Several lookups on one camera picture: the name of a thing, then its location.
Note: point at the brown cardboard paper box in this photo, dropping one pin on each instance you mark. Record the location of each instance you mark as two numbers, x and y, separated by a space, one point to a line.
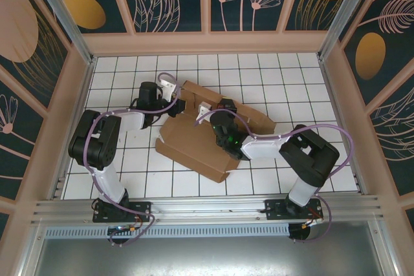
194 146

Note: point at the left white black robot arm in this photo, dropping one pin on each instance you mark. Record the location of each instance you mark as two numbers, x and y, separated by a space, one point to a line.
108 185

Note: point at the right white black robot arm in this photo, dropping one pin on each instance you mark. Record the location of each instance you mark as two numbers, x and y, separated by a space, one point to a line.
265 148

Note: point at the grey metal sheet panel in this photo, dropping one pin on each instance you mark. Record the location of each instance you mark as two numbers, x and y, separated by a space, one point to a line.
207 256

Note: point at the aluminium side rail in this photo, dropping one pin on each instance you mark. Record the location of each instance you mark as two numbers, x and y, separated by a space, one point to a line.
328 85
84 85

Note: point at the aluminium mounting rail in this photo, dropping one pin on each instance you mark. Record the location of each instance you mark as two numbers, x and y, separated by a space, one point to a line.
207 206

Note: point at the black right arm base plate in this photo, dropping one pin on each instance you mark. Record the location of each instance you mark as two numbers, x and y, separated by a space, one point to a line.
275 211

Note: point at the aluminium frame post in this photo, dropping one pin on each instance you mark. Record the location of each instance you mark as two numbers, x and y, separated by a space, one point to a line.
64 17
339 14

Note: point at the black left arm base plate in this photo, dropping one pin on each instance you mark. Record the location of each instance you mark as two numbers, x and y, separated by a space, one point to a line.
142 208

